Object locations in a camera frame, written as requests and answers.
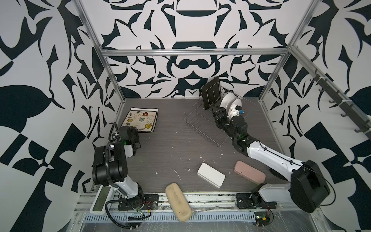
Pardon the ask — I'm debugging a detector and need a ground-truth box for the wire dish rack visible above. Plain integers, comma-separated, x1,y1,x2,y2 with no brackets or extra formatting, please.
182,97,258,153

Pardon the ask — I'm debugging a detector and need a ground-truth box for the floral black square plate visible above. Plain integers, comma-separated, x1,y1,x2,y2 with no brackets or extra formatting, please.
121,107,159,133

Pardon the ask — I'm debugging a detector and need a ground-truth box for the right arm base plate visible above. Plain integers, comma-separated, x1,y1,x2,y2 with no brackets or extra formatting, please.
236,193,277,209

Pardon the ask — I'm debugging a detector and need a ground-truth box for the white rectangular case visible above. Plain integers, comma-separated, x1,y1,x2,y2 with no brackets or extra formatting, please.
197,162,225,188

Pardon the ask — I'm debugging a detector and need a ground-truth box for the white round plate front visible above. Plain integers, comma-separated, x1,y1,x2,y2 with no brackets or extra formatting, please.
229,99,242,118

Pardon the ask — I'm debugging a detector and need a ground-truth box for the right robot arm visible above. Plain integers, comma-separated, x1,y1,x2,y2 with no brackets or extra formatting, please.
211,105,335,213

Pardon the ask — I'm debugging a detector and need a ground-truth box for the beige oblong case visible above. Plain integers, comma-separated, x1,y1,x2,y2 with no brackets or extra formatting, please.
165,183,192,222

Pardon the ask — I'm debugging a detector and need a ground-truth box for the small circuit board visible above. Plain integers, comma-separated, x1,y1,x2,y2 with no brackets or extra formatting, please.
253,211,274,228

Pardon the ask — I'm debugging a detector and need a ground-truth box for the white round plate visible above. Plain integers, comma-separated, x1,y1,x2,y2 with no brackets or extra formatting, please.
229,99,242,118
220,92,236,112

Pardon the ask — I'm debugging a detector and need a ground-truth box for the white display box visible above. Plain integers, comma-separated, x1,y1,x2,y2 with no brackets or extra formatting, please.
89,186,115,216

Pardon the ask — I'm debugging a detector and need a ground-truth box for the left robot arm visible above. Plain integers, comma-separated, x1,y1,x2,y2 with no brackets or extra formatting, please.
92,123,145,205

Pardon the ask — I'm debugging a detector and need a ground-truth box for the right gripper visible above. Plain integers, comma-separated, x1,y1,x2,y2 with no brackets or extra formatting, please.
213,104,239,143

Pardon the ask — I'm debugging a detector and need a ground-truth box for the white round plate back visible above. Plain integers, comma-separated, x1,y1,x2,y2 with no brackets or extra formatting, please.
220,92,236,112

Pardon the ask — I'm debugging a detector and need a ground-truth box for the slotted cable duct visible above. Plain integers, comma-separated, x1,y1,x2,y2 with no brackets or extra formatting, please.
84,211,256,223

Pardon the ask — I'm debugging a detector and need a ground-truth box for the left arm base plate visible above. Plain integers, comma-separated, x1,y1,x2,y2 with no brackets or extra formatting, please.
118,194,159,211

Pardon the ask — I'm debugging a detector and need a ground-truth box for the wall hook rail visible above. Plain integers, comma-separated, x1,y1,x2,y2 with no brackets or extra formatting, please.
311,69,371,140

